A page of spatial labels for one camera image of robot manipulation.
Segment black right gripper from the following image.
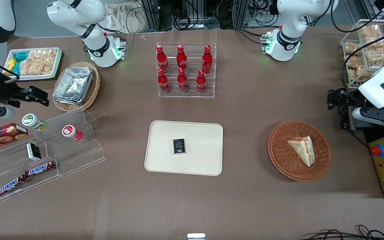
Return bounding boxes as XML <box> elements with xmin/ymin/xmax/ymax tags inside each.
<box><xmin>0</xmin><ymin>72</ymin><xmax>50</xmax><ymax>108</ymax></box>

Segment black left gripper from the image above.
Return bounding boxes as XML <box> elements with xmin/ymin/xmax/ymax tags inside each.
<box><xmin>327</xmin><ymin>88</ymin><xmax>363</xmax><ymax>111</ymax></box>

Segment white rectangular snack tray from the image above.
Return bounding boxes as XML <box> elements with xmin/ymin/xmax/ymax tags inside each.
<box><xmin>3</xmin><ymin>47</ymin><xmax>64</xmax><ymax>81</ymax></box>

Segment black arm loop cable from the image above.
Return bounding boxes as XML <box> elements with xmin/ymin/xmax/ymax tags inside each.
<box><xmin>330</xmin><ymin>0</ymin><xmax>384</xmax><ymax>33</ymax></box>

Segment clear acrylic bottle rack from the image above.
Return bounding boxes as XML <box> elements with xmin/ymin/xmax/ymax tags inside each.
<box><xmin>156</xmin><ymin>42</ymin><xmax>217</xmax><ymax>98</ymax></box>

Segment red cookie box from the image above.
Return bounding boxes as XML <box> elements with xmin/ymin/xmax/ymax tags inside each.
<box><xmin>0</xmin><ymin>123</ymin><xmax>29</xmax><ymax>155</ymax></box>

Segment round brown wicker basket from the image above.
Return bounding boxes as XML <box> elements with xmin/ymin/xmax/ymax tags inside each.
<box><xmin>268</xmin><ymin>120</ymin><xmax>332</xmax><ymax>182</ymax></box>

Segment oval light wicker basket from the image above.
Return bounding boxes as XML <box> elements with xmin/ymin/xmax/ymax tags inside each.
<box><xmin>52</xmin><ymin>62</ymin><xmax>101</xmax><ymax>112</ymax></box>

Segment clear cracker snack bag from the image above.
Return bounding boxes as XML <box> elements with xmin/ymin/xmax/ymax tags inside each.
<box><xmin>344</xmin><ymin>41</ymin><xmax>376</xmax><ymax>83</ymax></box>
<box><xmin>360</xmin><ymin>25</ymin><xmax>384</xmax><ymax>64</ymax></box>

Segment cream plastic tray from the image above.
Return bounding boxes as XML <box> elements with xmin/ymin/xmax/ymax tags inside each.
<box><xmin>144</xmin><ymin>120</ymin><xmax>224</xmax><ymax>176</ymax></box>

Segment black floor cables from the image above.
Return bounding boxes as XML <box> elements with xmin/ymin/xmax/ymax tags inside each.
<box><xmin>299</xmin><ymin>225</ymin><xmax>384</xmax><ymax>240</ymax></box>

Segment clear rice cracker pack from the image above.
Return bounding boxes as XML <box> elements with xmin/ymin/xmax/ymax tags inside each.
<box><xmin>18</xmin><ymin>49</ymin><xmax>58</xmax><ymax>76</ymax></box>

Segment red capped drink bottle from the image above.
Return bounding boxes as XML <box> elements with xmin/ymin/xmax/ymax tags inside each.
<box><xmin>62</xmin><ymin>124</ymin><xmax>83</xmax><ymax>142</ymax></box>

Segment yellow snack pack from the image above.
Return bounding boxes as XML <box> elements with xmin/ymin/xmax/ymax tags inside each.
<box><xmin>4</xmin><ymin>57</ymin><xmax>18</xmax><ymax>72</ymax></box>

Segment white cloth bag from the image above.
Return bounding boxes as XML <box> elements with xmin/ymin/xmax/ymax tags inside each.
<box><xmin>103</xmin><ymin>2</ymin><xmax>146</xmax><ymax>34</ymax></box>

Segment green capped drink bottle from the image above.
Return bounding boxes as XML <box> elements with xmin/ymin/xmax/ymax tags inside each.
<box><xmin>22</xmin><ymin>113</ymin><xmax>48</xmax><ymax>132</ymax></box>

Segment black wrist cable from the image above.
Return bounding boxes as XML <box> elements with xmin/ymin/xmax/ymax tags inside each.
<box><xmin>341</xmin><ymin>49</ymin><xmax>384</xmax><ymax>101</ymax></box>

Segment red cola bottle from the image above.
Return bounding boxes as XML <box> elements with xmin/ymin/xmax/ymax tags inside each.
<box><xmin>202</xmin><ymin>45</ymin><xmax>213</xmax><ymax>74</ymax></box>
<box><xmin>156</xmin><ymin>45</ymin><xmax>169</xmax><ymax>74</ymax></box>
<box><xmin>157</xmin><ymin>69</ymin><xmax>171</xmax><ymax>94</ymax></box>
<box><xmin>196</xmin><ymin>69</ymin><xmax>207</xmax><ymax>94</ymax></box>
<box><xmin>176</xmin><ymin>45</ymin><xmax>188</xmax><ymax>73</ymax></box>
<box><xmin>177</xmin><ymin>68</ymin><xmax>189</xmax><ymax>93</ymax></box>

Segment small black snack box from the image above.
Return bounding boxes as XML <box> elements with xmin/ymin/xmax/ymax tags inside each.
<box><xmin>173</xmin><ymin>138</ymin><xmax>187</xmax><ymax>155</ymax></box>

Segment aluminium foil tray stack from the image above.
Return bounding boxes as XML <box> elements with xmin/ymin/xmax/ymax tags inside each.
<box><xmin>52</xmin><ymin>66</ymin><xmax>94</xmax><ymax>105</ymax></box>

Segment triangular sandwich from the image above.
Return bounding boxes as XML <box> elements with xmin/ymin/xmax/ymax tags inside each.
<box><xmin>287</xmin><ymin>135</ymin><xmax>315</xmax><ymax>167</ymax></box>

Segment small black white box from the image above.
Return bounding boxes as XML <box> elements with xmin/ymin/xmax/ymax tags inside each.
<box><xmin>26</xmin><ymin>142</ymin><xmax>42</xmax><ymax>162</ymax></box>

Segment snickers chocolate bar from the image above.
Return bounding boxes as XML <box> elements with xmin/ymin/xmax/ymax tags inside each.
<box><xmin>24</xmin><ymin>161</ymin><xmax>57</xmax><ymax>177</ymax></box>
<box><xmin>0</xmin><ymin>175</ymin><xmax>27</xmax><ymax>197</ymax></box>

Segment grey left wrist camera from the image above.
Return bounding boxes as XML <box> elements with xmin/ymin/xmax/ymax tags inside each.
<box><xmin>352</xmin><ymin>105</ymin><xmax>384</xmax><ymax>130</ymax></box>

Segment clear acrylic stepped shelf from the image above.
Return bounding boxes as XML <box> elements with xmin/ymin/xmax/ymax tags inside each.
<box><xmin>0</xmin><ymin>107</ymin><xmax>107</xmax><ymax>201</ymax></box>

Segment teal snack pack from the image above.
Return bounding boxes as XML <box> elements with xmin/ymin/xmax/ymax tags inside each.
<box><xmin>13</xmin><ymin>51</ymin><xmax>30</xmax><ymax>63</ymax></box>

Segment white wire basket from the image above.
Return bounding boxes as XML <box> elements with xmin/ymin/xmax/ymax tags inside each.
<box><xmin>340</xmin><ymin>19</ymin><xmax>384</xmax><ymax>89</ymax></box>

